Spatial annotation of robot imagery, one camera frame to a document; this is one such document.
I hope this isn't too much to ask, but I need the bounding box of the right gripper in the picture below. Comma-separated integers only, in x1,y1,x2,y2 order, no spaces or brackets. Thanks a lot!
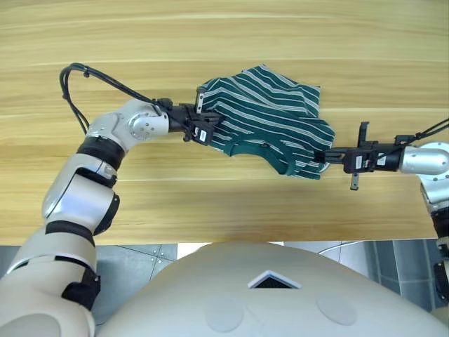
343,121,401,192

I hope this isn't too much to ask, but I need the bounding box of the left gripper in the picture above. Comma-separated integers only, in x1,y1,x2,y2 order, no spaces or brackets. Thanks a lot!
167,89,212,142

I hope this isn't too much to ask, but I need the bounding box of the green striped T-shirt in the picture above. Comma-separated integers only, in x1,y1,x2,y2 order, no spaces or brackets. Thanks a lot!
196,64,337,181

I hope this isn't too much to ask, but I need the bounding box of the robot body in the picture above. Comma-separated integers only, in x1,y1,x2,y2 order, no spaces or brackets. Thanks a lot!
93,240,449,337

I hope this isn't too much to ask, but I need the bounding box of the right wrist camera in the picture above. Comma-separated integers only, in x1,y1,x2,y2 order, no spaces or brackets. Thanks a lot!
343,147,378,174

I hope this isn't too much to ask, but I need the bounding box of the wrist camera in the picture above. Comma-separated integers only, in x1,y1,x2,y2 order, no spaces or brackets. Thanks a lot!
185,119,215,147
343,147,378,174

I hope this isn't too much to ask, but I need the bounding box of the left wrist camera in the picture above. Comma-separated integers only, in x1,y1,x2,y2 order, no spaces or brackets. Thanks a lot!
185,119,215,147

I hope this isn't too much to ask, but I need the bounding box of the black cable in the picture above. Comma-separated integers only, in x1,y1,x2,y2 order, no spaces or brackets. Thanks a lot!
394,118,449,155
59,62,173,136

